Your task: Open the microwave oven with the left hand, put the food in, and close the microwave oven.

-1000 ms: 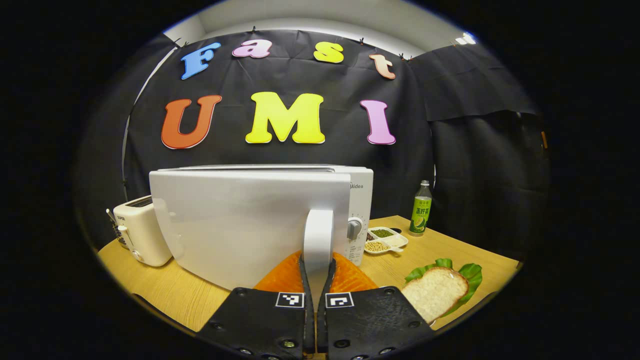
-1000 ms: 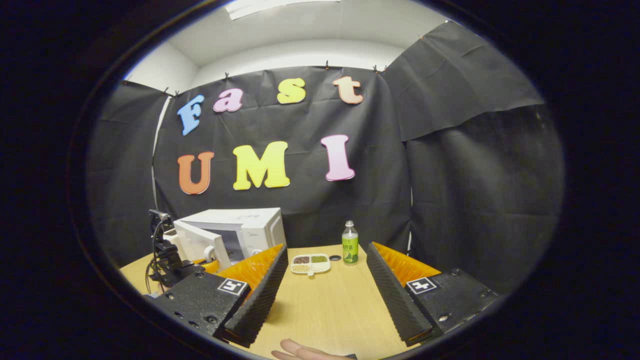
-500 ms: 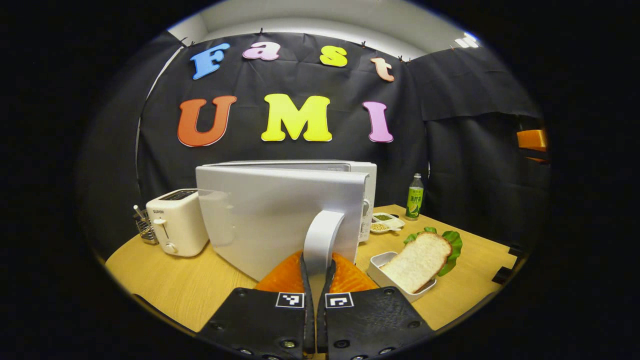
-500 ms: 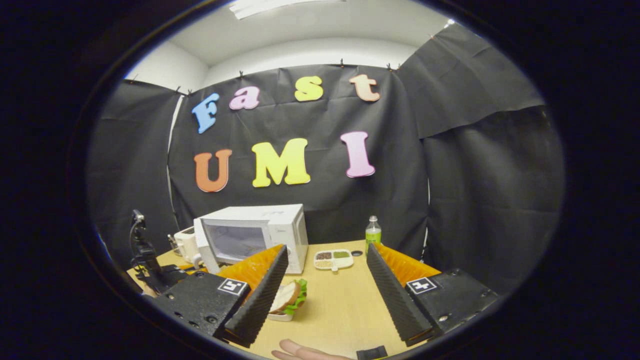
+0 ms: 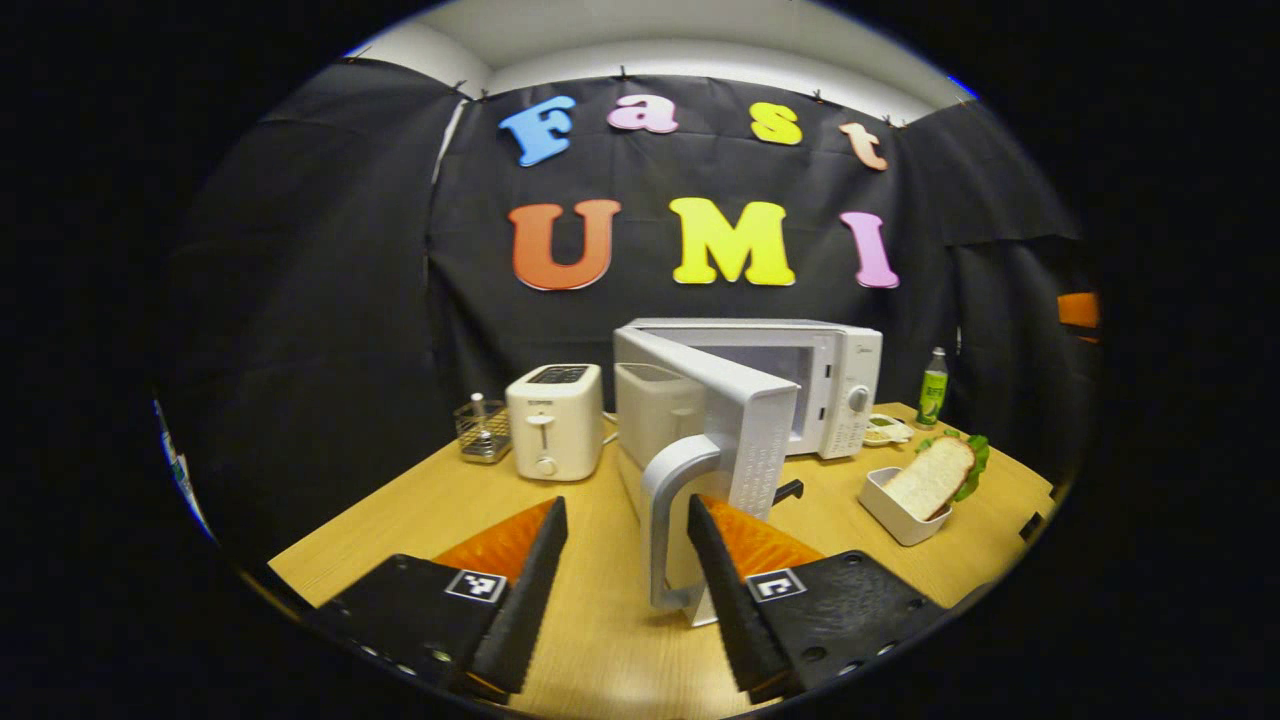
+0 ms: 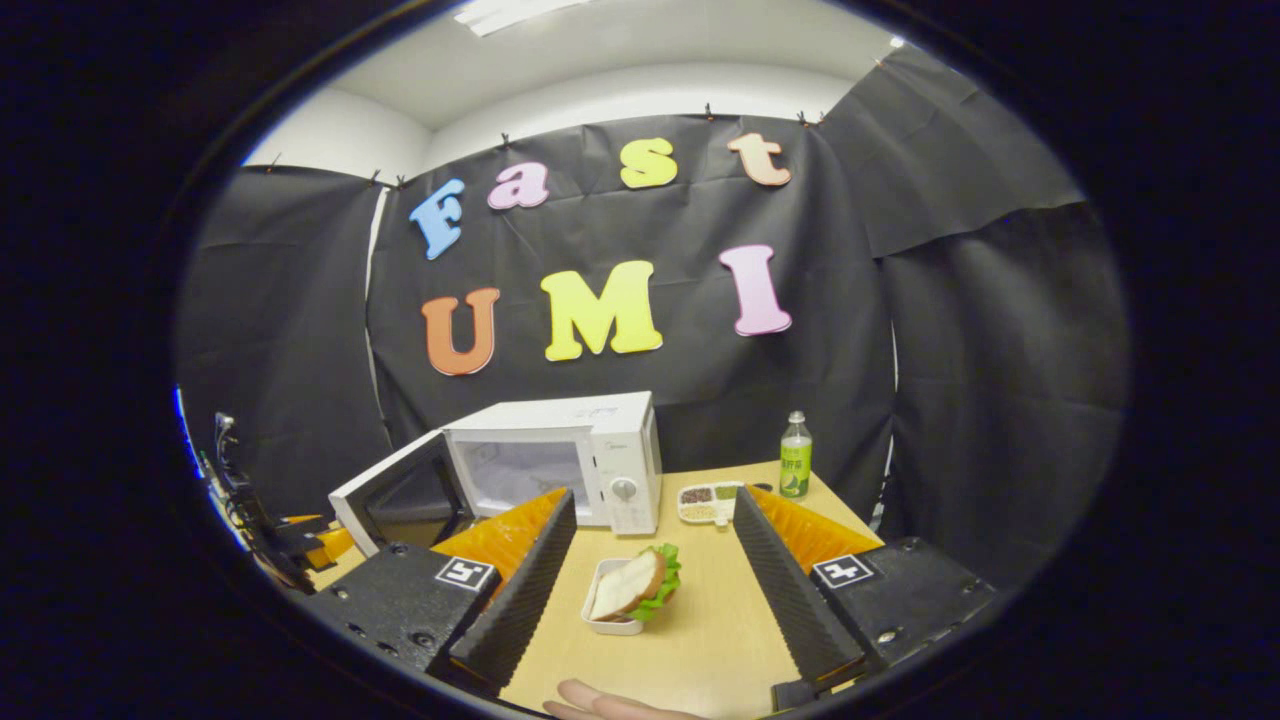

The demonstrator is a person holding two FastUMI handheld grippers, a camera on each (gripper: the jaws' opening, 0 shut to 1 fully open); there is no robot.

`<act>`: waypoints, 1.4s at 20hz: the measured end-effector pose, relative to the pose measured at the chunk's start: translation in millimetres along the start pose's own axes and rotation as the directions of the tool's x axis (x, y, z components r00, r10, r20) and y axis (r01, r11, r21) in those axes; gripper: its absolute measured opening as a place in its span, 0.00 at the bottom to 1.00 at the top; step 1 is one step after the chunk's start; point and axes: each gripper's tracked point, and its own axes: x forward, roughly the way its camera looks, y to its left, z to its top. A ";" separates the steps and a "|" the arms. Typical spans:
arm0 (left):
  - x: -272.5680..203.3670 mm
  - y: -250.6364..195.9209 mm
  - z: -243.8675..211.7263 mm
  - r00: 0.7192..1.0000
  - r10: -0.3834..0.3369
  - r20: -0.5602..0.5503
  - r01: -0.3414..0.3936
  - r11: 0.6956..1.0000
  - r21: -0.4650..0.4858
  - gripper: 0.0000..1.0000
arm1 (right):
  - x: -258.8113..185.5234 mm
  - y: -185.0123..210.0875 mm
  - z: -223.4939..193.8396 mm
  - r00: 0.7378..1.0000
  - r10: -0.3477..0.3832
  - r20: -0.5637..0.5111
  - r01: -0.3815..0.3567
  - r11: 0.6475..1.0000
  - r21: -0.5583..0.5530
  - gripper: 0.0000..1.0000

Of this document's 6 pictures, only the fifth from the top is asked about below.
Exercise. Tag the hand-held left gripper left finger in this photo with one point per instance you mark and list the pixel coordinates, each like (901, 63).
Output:
(520, 610)

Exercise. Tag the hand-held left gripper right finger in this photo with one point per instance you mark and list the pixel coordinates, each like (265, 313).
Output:
(735, 610)

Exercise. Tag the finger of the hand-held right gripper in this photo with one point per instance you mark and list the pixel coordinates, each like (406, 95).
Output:
(1080, 312)

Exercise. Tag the toast sandwich with lettuce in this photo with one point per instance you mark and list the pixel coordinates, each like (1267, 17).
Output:
(930, 475)

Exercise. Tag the white microwave oven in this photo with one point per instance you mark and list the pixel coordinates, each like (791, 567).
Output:
(845, 360)

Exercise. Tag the green drink bottle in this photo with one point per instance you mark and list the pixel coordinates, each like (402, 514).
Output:
(932, 390)

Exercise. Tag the white rectangular tray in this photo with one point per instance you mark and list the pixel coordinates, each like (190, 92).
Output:
(895, 520)

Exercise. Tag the white toaster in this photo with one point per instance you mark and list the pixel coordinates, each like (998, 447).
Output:
(555, 420)

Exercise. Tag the white divided snack dish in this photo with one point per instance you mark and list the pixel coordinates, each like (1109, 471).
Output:
(888, 430)

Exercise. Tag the black backdrop cloth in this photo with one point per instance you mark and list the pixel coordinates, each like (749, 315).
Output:
(350, 300)

